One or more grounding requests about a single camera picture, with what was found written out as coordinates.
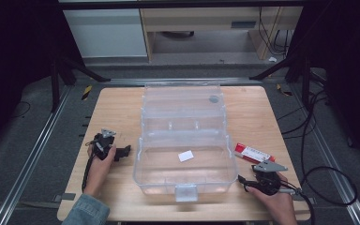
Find black metal stand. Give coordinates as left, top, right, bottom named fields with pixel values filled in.
left=50, top=55, right=113, bottom=113
left=248, top=53, right=313, bottom=111

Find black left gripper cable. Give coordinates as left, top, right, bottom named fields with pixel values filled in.
left=81, top=141, right=97, bottom=193

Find thin black floor cable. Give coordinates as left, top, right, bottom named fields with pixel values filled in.
left=11, top=100, right=32, bottom=119

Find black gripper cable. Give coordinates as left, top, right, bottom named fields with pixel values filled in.
left=277, top=179, right=317, bottom=225
left=81, top=141, right=97, bottom=193

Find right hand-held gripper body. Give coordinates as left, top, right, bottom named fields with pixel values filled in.
left=251, top=160, right=289, bottom=197

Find hanging black desk cables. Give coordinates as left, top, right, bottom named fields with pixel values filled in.
left=258, top=7, right=293, bottom=57

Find person's right hand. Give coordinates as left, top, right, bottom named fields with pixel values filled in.
left=247, top=172, right=298, bottom=225

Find short metal cross rail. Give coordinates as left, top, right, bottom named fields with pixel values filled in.
left=102, top=77, right=264, bottom=87

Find person's left hand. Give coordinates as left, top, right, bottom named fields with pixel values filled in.
left=83, top=144, right=117, bottom=198

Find clear plastic storage box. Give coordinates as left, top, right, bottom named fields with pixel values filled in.
left=132, top=80, right=239, bottom=203

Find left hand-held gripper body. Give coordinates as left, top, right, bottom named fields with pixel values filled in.
left=92, top=128, right=117, bottom=161

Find looped black floor cable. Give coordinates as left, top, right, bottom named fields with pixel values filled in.
left=276, top=88, right=359, bottom=207

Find yellow and black tape strip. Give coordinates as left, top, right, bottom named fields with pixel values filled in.
left=276, top=82, right=293, bottom=97
left=81, top=84, right=94, bottom=101

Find light wooden desk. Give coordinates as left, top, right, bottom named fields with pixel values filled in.
left=139, top=6, right=304, bottom=61

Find white cabinet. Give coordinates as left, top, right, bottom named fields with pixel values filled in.
left=62, top=8, right=148, bottom=59

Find small white card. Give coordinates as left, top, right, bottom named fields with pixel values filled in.
left=177, top=150, right=195, bottom=163

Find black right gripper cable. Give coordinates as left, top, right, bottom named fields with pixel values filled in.
left=277, top=179, right=317, bottom=225

